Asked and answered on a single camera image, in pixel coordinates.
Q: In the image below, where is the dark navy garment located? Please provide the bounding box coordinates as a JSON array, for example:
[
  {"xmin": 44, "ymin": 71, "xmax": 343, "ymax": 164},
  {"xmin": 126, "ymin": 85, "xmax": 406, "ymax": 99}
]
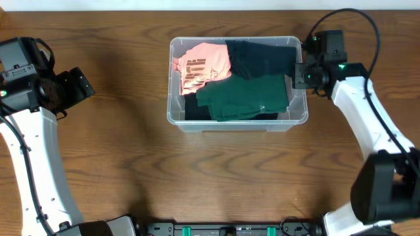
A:
[{"xmin": 225, "ymin": 40, "xmax": 297, "ymax": 80}]

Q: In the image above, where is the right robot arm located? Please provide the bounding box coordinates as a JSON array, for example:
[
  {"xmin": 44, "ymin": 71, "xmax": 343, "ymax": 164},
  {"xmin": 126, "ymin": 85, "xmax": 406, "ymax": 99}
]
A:
[{"xmin": 292, "ymin": 30, "xmax": 419, "ymax": 235}]

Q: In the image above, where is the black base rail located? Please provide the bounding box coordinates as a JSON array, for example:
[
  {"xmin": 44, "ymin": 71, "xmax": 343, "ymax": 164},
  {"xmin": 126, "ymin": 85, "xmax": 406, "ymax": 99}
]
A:
[{"xmin": 144, "ymin": 218, "xmax": 324, "ymax": 236}]

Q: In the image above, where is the pink printed t-shirt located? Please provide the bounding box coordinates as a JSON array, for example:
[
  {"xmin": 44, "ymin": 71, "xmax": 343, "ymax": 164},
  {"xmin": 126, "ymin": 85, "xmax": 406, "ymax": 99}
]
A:
[{"xmin": 173, "ymin": 43, "xmax": 232, "ymax": 95}]

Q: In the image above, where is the black sweater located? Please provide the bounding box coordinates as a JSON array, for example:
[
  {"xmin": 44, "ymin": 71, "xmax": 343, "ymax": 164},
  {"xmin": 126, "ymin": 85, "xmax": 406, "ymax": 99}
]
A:
[{"xmin": 184, "ymin": 93, "xmax": 278, "ymax": 121}]

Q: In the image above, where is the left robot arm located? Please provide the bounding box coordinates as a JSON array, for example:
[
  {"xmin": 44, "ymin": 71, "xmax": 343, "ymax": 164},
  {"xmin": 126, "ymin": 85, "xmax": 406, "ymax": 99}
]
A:
[{"xmin": 1, "ymin": 37, "xmax": 140, "ymax": 235}]

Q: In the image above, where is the right black cable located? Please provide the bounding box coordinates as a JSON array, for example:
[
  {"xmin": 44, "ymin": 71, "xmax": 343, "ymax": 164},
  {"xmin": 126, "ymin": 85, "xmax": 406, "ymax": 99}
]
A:
[{"xmin": 303, "ymin": 8, "xmax": 420, "ymax": 178}]

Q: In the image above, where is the clear plastic storage bin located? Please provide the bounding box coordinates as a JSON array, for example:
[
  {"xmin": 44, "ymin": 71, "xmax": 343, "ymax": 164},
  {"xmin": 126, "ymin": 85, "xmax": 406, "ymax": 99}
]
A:
[{"xmin": 167, "ymin": 35, "xmax": 309, "ymax": 132}]

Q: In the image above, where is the dark green garment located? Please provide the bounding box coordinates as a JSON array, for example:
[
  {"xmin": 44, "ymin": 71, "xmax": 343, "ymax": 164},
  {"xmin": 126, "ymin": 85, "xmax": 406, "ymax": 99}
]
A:
[{"xmin": 196, "ymin": 74, "xmax": 289, "ymax": 122}]

